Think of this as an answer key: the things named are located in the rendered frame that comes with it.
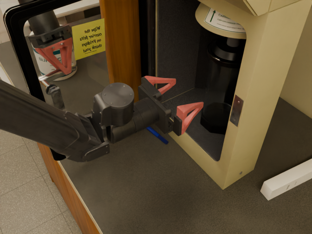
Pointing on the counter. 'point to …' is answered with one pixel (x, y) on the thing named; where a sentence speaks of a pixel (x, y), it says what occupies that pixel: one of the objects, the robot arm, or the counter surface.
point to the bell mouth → (218, 22)
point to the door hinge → (151, 36)
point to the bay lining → (181, 47)
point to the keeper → (236, 110)
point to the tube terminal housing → (251, 84)
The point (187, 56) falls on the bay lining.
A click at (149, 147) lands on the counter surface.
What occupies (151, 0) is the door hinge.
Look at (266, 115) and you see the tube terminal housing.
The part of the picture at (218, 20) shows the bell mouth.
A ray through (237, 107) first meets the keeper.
